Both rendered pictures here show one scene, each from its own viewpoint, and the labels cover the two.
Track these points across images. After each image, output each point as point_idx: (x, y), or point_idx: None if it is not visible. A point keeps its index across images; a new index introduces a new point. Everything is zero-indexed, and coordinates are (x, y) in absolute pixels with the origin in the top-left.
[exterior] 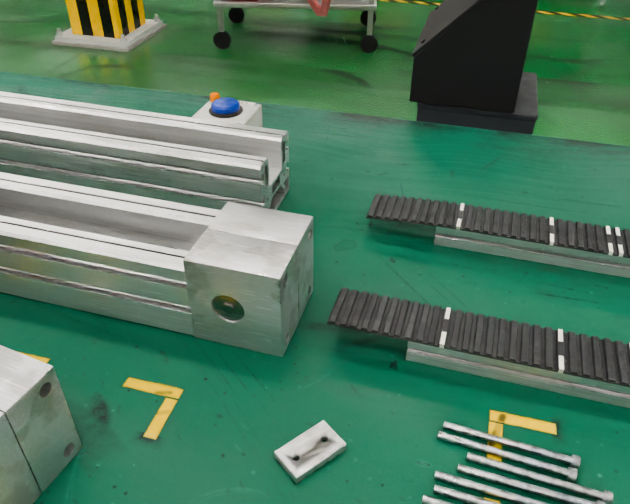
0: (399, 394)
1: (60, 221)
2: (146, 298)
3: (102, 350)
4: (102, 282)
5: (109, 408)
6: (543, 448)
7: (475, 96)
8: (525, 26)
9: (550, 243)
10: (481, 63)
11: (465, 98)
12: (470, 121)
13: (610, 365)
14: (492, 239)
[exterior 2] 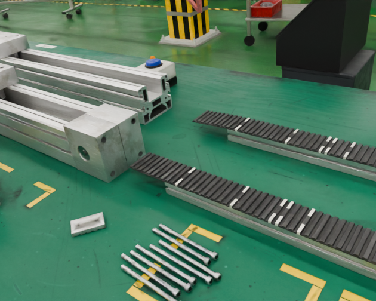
0: (150, 208)
1: (44, 110)
2: (59, 147)
3: (36, 169)
4: (42, 137)
5: (21, 192)
6: (205, 247)
7: (314, 62)
8: (340, 17)
9: (284, 143)
10: (315, 41)
11: (308, 63)
12: (313, 78)
13: (261, 208)
14: (256, 138)
